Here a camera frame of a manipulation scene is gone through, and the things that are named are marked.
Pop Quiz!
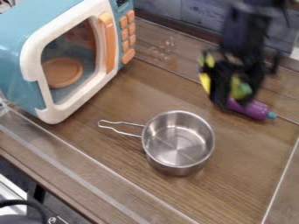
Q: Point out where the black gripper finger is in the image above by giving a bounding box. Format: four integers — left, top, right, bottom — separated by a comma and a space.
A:
210, 62, 235, 110
238, 65, 266, 106

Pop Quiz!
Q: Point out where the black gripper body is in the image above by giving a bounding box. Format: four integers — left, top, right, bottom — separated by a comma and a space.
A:
209, 25, 281, 76

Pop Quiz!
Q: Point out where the yellow toy banana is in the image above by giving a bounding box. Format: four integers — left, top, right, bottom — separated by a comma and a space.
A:
198, 51, 253, 100

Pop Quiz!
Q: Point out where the purple toy eggplant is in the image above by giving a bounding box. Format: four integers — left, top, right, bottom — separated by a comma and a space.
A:
229, 98, 277, 121

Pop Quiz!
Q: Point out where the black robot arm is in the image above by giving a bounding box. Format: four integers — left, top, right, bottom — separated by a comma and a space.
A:
201, 0, 290, 110

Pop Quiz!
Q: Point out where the blue toy microwave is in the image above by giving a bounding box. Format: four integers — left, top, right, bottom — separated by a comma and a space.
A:
0, 0, 137, 124

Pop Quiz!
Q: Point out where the silver pot with handle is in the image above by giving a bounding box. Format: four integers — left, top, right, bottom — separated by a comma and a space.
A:
98, 110, 217, 177

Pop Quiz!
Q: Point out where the black table leg bracket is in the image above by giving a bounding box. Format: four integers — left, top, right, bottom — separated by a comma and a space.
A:
27, 184, 73, 224

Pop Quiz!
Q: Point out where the black cable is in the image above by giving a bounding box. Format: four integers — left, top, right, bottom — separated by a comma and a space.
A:
0, 199, 51, 224

